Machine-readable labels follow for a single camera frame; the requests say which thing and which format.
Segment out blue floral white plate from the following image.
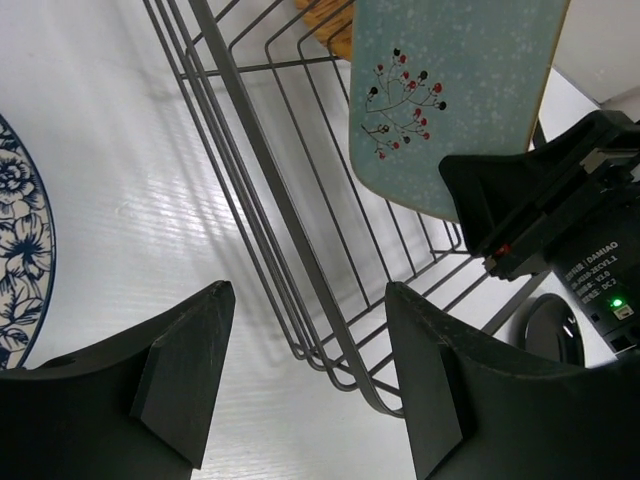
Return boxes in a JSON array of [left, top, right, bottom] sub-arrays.
[[1, 119, 56, 370]]

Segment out woven bamboo round plate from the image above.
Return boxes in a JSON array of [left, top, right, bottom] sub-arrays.
[[294, 0, 355, 61]]

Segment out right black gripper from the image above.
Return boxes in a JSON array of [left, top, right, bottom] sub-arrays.
[[439, 112, 639, 355]]

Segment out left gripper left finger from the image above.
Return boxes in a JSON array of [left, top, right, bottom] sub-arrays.
[[1, 281, 236, 479]]

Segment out light green rectangular plate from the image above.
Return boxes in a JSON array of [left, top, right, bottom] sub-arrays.
[[349, 1, 569, 221]]

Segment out grey wire dish rack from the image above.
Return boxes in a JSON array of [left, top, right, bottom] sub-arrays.
[[145, 1, 540, 417]]

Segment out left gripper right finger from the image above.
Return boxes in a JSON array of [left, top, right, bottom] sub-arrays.
[[385, 282, 639, 479]]

